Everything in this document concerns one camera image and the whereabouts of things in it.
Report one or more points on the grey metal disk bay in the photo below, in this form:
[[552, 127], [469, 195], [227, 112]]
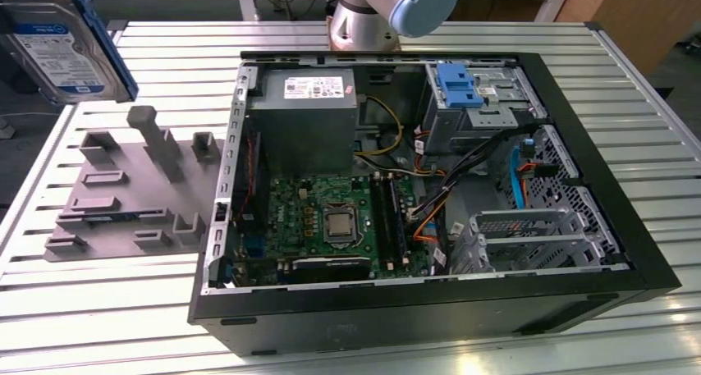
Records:
[[525, 239]]

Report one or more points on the black graphics card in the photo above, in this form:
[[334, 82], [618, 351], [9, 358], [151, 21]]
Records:
[[329, 268]]

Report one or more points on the grey power supply unit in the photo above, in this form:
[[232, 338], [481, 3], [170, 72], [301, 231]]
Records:
[[301, 137]]

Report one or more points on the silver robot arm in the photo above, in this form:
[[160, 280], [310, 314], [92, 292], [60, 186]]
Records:
[[355, 26]]

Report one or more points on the blue plastic drive latch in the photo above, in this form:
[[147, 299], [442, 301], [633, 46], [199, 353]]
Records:
[[459, 92]]

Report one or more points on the grey parts rack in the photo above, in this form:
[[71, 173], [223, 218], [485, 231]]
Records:
[[136, 186]]

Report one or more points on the wooden cabinet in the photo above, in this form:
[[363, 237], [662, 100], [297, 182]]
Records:
[[629, 22]]

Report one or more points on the grey optical drive cage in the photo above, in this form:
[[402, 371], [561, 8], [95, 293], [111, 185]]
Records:
[[493, 116]]

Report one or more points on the black RAM stick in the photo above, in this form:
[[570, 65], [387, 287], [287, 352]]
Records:
[[397, 219]]

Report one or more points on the wooden desk white frame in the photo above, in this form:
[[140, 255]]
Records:
[[246, 1], [514, 10]]

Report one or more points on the green motherboard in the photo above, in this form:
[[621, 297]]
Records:
[[290, 194]]

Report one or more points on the hard disk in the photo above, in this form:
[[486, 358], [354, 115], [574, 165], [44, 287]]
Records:
[[60, 59]]

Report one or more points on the silver CPU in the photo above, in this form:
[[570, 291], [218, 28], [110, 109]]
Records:
[[341, 226]]

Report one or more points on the CPU socket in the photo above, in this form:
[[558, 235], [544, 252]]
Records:
[[359, 227]]

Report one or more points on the black open PC case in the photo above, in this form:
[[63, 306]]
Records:
[[383, 313]]

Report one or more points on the RAM stick in rack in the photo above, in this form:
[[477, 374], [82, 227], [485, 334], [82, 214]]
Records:
[[110, 218]]

